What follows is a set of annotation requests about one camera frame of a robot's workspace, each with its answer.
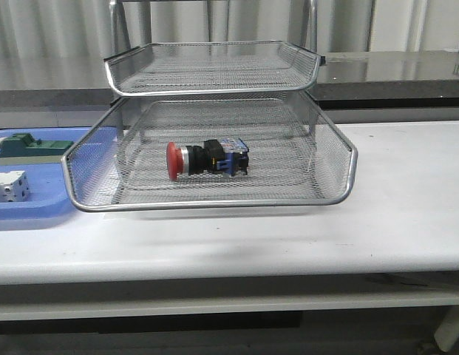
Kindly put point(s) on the white circuit breaker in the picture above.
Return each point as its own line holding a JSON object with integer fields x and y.
{"x": 14, "y": 186}

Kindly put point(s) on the grey stone counter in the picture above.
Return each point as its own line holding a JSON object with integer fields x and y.
{"x": 346, "y": 81}

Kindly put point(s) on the white curtain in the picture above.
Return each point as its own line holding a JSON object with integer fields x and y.
{"x": 65, "y": 29}

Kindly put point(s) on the silver rack frame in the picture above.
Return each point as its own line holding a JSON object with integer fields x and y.
{"x": 120, "y": 74}

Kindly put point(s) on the silver mesh tray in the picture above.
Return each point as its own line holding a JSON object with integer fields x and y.
{"x": 214, "y": 68}
{"x": 297, "y": 155}

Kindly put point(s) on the blue plastic tray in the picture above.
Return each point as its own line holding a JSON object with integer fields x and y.
{"x": 48, "y": 195}

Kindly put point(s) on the red emergency stop button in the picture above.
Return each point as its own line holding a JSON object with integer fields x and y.
{"x": 228, "y": 156}

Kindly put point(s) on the green and beige electrical module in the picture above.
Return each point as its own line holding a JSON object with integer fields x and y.
{"x": 23, "y": 149}

